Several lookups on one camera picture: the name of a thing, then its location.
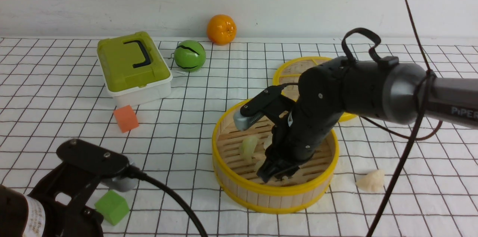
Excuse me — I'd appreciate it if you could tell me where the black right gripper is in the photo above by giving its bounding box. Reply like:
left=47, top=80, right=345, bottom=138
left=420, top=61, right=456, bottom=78
left=257, top=110, right=336, bottom=184

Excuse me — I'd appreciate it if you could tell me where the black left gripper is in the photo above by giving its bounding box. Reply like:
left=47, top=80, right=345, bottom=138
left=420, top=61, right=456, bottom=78
left=28, top=162, right=105, bottom=237

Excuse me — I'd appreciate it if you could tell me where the pale green bottom dumpling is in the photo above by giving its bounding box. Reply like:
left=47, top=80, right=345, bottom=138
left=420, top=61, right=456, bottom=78
left=239, top=135, right=258, bottom=164

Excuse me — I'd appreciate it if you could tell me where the pale green dumpling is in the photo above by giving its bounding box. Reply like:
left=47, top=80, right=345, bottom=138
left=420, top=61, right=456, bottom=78
left=239, top=135, right=258, bottom=164
left=254, top=157, right=265, bottom=172

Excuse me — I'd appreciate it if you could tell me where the cream white dumpling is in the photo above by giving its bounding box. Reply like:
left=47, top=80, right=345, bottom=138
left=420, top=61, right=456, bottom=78
left=263, top=134, right=273, bottom=150

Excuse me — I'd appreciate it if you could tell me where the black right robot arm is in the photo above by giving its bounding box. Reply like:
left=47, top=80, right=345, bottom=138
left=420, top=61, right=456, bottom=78
left=257, top=57, right=477, bottom=183

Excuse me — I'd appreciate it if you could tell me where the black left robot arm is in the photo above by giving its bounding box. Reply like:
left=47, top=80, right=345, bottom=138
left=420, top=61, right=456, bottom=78
left=0, top=163, right=105, bottom=237

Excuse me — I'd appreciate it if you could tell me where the bamboo steamer tray yellow rim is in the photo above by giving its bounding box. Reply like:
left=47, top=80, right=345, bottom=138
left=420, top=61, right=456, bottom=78
left=212, top=101, right=339, bottom=214

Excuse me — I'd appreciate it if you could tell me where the bamboo steamer lid yellow rim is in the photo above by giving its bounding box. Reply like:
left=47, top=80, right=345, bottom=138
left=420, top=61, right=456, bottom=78
left=273, top=56, right=357, bottom=122

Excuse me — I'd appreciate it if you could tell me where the green foam cube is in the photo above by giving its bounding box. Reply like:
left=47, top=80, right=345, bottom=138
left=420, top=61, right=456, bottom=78
left=94, top=190, right=130, bottom=226

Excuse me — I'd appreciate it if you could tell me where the orange foam cube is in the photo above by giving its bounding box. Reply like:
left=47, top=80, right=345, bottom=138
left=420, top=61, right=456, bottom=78
left=113, top=105, right=139, bottom=133

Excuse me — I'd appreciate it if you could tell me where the green toy watermelon ball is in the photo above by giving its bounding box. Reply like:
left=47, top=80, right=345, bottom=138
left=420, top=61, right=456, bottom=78
left=174, top=40, right=206, bottom=72

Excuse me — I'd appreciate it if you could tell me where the green lidded white box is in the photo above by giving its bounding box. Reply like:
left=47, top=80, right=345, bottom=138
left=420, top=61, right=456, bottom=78
left=97, top=31, right=173, bottom=108

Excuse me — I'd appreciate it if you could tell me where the orange toy fruit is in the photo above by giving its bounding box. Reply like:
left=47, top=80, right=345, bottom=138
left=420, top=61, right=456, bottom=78
left=207, top=14, right=237, bottom=45

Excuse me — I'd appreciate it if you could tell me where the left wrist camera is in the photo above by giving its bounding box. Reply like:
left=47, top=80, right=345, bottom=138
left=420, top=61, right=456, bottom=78
left=56, top=138, right=138, bottom=192

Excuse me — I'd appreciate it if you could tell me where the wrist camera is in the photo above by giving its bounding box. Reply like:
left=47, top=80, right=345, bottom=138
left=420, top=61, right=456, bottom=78
left=233, top=83, right=297, bottom=131
left=56, top=138, right=138, bottom=192

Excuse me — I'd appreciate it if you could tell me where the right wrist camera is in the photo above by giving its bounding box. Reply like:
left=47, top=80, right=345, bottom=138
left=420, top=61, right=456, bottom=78
left=233, top=83, right=297, bottom=131

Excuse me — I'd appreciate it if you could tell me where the dark right arm cable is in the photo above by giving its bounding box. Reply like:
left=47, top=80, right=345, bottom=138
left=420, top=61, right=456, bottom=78
left=342, top=0, right=445, bottom=237

